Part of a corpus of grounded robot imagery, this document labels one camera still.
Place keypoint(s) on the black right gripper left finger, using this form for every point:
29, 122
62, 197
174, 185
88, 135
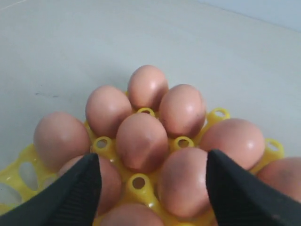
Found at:
72, 200

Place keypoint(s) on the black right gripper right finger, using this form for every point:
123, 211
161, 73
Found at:
238, 198

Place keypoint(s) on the brown egg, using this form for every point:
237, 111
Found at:
105, 110
58, 138
181, 185
146, 87
283, 175
240, 139
132, 214
182, 111
111, 186
142, 143

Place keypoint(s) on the yellow plastic egg tray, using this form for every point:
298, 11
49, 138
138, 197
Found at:
28, 176

